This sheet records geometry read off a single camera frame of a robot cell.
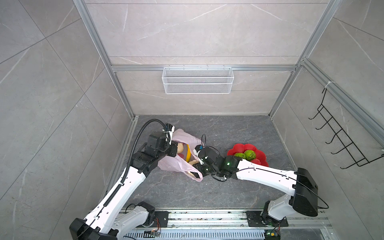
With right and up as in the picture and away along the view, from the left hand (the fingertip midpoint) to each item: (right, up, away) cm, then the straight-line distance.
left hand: (174, 138), depth 74 cm
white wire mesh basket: (+12, +38, +27) cm, 48 cm away
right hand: (+10, -16, +2) cm, 19 cm away
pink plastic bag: (+3, -11, -6) cm, 13 cm away
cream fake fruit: (+1, -7, +21) cm, 22 cm away
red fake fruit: (+48, -15, +15) cm, 52 cm away
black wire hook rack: (+78, -5, -12) cm, 79 cm away
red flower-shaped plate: (+41, -8, +23) cm, 48 cm away
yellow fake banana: (+6, -10, +16) cm, 20 cm away
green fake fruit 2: (+39, -11, +16) cm, 43 cm away
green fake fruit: (+44, -11, +16) cm, 48 cm away
